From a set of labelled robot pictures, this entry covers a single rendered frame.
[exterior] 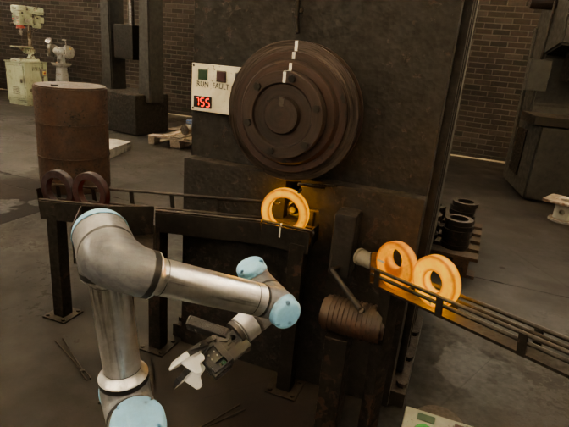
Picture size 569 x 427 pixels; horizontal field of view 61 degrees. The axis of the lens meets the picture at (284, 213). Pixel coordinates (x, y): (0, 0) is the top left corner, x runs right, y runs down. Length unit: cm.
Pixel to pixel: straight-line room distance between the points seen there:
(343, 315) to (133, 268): 89
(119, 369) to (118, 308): 16
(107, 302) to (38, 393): 111
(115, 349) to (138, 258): 30
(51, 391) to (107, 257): 129
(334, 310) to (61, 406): 109
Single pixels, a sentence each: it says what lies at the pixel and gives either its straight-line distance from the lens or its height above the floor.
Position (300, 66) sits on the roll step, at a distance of 162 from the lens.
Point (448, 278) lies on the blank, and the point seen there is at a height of 76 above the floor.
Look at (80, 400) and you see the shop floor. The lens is 212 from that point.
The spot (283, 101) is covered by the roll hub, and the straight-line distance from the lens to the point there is 159.
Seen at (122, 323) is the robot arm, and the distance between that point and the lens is 115.
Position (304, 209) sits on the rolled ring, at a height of 78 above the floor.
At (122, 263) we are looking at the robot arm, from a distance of 95.
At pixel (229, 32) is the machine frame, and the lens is 194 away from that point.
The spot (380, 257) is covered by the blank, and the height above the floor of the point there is 71.
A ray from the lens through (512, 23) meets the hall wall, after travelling 769.
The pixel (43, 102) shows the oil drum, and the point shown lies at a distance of 439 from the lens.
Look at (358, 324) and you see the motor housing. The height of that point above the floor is 49.
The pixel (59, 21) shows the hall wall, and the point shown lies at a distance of 1081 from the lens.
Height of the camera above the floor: 132
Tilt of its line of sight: 19 degrees down
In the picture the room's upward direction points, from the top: 5 degrees clockwise
